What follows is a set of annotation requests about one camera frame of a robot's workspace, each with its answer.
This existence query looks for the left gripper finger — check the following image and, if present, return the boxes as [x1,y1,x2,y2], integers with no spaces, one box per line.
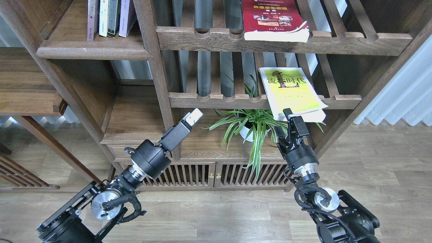
[183,109,203,127]

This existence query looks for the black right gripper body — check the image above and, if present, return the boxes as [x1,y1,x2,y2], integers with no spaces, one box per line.
[277,116,319,174]

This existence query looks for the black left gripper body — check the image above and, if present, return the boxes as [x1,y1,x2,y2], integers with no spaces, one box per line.
[124,120,193,180]

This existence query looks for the yellow-green book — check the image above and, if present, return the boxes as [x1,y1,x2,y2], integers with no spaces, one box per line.
[258,67,327,123]

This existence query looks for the maroon book white characters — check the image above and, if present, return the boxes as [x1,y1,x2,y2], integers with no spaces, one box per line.
[87,0,100,42]

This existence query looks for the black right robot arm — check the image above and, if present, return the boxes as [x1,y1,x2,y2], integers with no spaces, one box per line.
[275,109,380,243]

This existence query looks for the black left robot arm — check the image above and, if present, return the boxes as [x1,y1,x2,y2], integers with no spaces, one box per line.
[37,109,203,243]

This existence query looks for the red book on top shelf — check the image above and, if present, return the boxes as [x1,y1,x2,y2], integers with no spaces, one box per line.
[242,0,309,43]

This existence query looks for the green spider plant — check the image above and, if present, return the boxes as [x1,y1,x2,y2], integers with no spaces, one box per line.
[200,73,326,181]

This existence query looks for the white plant pot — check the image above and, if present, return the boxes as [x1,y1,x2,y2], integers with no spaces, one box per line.
[238,122,270,143]

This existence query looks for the dark wooden bookshelf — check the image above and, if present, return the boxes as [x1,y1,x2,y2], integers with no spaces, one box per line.
[1,0,431,168]

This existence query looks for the lavender upright book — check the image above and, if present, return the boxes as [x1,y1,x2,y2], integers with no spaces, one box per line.
[118,0,137,37]

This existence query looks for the white curtain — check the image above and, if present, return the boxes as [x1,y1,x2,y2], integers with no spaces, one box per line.
[354,37,432,126]

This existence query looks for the white upright book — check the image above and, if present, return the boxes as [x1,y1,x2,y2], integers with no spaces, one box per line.
[99,0,109,37]

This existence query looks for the dark green upright book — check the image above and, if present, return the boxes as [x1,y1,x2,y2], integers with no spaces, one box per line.
[107,0,121,37]

